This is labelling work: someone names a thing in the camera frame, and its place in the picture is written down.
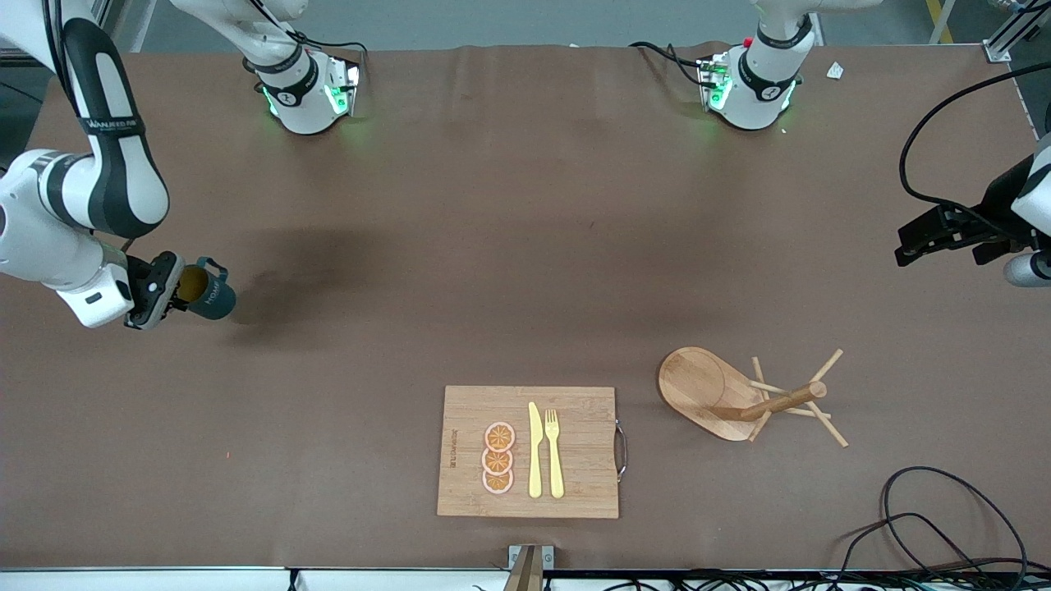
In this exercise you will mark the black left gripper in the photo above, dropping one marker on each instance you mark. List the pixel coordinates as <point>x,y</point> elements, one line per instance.
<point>998,201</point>

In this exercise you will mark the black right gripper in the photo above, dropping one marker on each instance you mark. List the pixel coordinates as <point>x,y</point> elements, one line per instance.
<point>178,301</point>

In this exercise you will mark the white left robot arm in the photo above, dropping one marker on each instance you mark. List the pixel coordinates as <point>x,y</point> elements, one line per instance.
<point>751,90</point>

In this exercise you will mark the large table cover sheet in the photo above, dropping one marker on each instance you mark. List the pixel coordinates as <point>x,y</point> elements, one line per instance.
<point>328,369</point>

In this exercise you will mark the small white paper scrap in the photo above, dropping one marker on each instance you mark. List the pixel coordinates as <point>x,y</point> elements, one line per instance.
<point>835,71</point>

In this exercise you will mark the wooden mug tree stand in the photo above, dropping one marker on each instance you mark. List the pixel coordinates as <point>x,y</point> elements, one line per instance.
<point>686,382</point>

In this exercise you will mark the orange slice toy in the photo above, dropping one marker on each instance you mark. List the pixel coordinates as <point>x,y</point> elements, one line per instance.
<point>499,437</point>

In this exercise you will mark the yellow plastic knife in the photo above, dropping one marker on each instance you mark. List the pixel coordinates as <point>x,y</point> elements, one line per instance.
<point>534,460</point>

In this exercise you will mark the yellow plastic fork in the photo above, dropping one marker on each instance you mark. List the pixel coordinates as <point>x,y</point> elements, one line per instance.
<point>555,468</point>

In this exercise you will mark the wooden cutting board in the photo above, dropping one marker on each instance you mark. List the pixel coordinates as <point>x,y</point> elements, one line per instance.
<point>583,443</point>

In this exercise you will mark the aluminium frame post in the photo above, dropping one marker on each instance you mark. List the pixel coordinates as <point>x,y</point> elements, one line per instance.
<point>1014,33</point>

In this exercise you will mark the white table edge rail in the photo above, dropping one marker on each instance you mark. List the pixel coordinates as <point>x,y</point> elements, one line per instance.
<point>164,581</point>

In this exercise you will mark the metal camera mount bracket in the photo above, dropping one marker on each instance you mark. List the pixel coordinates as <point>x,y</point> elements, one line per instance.
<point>530,566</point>

